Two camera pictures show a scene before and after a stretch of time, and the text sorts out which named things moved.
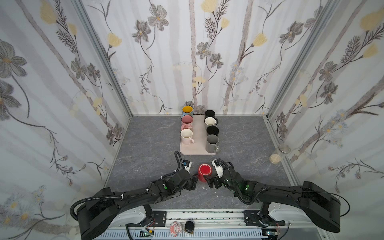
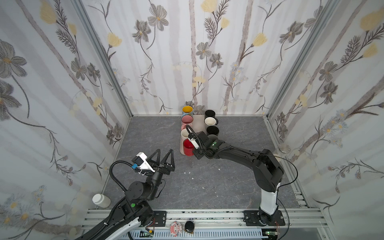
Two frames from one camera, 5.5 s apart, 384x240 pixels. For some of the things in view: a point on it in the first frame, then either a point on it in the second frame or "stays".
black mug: [209, 113] stays
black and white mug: [212, 130] stays
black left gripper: [191, 183] → [164, 169]
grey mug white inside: [210, 121] stays
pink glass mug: [186, 122] stays
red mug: [204, 169] → [188, 148]
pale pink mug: [186, 135] stays
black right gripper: [218, 181] → [199, 143]
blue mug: [187, 110] stays
